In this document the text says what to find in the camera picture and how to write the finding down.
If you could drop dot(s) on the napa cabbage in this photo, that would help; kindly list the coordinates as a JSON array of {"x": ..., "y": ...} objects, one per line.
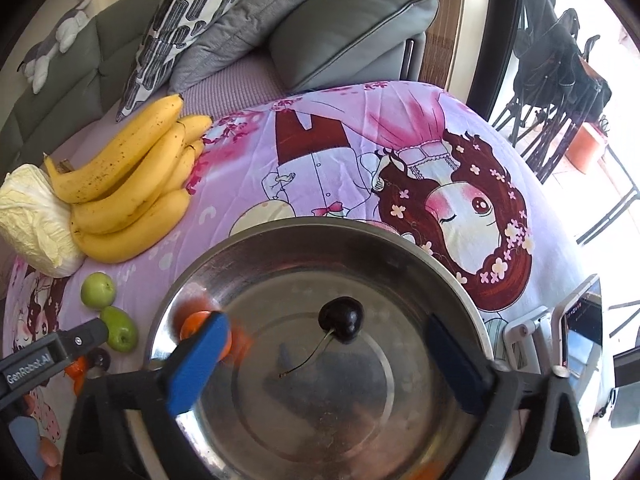
[{"x": 30, "y": 220}]

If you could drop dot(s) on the black and white patterned pillow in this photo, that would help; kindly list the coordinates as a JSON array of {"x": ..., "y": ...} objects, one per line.
[{"x": 170, "y": 25}]

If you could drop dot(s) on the grey fabric pillow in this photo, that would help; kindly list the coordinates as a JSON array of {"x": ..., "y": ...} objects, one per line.
[{"x": 250, "y": 20}]

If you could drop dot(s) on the black folding rack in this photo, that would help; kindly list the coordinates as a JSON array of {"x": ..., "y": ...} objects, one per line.
[{"x": 555, "y": 60}]

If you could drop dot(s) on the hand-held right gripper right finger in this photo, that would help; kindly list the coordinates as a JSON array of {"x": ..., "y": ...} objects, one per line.
[{"x": 455, "y": 365}]

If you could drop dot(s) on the dark door frame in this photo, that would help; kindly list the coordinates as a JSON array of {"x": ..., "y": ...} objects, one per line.
[{"x": 492, "y": 35}]

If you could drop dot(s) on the grey sofa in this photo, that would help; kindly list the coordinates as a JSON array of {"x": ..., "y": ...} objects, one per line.
[{"x": 115, "y": 50}]

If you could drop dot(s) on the stainless steel basin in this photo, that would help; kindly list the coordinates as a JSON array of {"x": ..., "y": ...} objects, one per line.
[{"x": 310, "y": 280}]

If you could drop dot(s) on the person's left hand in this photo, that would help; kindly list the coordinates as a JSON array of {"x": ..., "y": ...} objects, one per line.
[{"x": 50, "y": 452}]

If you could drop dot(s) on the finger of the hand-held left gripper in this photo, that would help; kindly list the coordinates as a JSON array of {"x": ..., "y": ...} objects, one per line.
[{"x": 80, "y": 341}]

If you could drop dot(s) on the white phone stand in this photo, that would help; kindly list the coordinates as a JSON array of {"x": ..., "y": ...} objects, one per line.
[{"x": 530, "y": 335}]

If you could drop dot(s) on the grey and white plush toy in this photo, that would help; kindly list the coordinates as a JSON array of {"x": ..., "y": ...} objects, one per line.
[{"x": 65, "y": 30}]

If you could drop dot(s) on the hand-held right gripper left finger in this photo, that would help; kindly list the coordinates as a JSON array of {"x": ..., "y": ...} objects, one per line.
[{"x": 197, "y": 360}]

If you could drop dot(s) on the pink cartoon printed blanket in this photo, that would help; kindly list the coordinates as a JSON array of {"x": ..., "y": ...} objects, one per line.
[{"x": 350, "y": 125}]

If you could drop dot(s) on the yellow banana bunch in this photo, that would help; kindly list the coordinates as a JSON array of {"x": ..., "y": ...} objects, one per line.
[{"x": 125, "y": 180}]

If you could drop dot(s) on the smartphone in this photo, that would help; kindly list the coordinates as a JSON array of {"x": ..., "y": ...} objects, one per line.
[{"x": 582, "y": 325}]

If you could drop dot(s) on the orange flower pot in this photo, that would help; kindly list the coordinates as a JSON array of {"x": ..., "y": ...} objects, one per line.
[{"x": 589, "y": 147}]

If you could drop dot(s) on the dark cherry with long stem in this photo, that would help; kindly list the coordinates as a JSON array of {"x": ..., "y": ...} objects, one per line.
[{"x": 341, "y": 317}]

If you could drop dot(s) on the round green jujube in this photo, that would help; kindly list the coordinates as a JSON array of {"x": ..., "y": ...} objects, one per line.
[{"x": 98, "y": 290}]

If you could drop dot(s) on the oblong green jujube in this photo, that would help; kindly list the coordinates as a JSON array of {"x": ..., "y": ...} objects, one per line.
[{"x": 120, "y": 330}]

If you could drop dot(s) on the grey leather sofa cushion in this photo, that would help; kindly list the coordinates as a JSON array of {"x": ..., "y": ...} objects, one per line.
[{"x": 350, "y": 30}]

